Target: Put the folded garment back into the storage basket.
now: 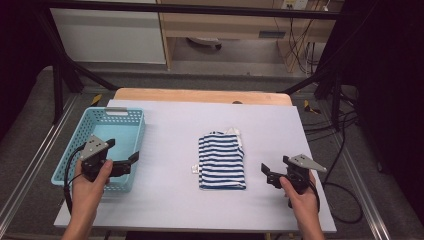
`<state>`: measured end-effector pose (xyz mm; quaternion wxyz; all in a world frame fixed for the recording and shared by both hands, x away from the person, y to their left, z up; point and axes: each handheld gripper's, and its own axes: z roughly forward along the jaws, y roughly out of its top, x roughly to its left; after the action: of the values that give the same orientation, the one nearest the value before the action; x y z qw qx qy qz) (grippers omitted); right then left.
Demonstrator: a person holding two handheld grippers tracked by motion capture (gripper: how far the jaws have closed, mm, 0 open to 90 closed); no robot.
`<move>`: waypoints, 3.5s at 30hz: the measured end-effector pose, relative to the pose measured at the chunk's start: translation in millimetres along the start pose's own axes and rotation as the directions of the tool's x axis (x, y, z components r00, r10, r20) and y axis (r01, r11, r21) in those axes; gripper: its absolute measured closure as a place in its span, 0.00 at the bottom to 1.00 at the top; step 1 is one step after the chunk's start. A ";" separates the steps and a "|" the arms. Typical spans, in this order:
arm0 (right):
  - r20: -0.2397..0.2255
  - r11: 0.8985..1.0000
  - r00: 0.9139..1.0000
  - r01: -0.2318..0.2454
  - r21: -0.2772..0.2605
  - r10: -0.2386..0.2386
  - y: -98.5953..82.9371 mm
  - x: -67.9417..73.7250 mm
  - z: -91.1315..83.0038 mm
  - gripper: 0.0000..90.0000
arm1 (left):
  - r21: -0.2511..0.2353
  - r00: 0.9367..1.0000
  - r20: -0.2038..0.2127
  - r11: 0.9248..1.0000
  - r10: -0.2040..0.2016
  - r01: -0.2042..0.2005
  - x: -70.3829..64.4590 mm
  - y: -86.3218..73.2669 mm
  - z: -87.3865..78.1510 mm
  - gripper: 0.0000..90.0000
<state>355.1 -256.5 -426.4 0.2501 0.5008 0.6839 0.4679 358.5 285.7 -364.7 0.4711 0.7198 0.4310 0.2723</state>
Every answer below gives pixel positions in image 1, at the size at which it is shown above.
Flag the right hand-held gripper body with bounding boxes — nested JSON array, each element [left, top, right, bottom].
[[266, 153, 328, 210]]

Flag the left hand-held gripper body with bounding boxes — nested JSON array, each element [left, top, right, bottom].
[[79, 133, 118, 183]]

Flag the light blue plastic basket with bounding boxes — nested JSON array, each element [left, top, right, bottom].
[[50, 106, 147, 194]]

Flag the blue white striped shirt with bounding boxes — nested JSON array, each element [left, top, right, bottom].
[[190, 127, 248, 192]]

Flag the person's right hand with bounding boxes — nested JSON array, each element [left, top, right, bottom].
[[279, 171, 322, 222]]

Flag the person's left hand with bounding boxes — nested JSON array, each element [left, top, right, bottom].
[[70, 159, 114, 214]]

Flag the white table board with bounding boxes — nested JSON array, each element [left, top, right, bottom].
[[53, 99, 338, 234]]

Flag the wooden table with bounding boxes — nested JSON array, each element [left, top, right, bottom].
[[113, 87, 294, 107]]

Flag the white cabinet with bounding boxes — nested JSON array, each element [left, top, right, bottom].
[[49, 7, 167, 65]]

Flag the black curtain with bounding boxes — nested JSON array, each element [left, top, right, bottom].
[[324, 0, 424, 214], [0, 0, 58, 141]]

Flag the light wooden desk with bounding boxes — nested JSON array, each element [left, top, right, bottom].
[[156, 0, 345, 73]]

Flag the white power strip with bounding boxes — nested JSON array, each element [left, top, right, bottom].
[[281, 0, 310, 11]]

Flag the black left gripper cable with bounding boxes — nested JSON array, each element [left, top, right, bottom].
[[63, 143, 88, 215]]

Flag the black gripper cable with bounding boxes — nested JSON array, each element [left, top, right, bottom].
[[63, 143, 88, 215], [308, 179, 365, 225]]

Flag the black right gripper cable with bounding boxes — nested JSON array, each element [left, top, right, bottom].
[[308, 179, 365, 225]]

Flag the aluminium rail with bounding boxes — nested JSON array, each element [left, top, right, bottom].
[[333, 133, 392, 240], [0, 94, 80, 228]]

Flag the black floor cables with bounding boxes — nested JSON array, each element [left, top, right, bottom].
[[301, 93, 362, 135]]

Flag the hanging cable bundle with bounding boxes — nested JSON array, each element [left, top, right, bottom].
[[272, 15, 322, 76]]

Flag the black metal frame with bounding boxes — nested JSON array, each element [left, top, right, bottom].
[[32, 0, 346, 132]]

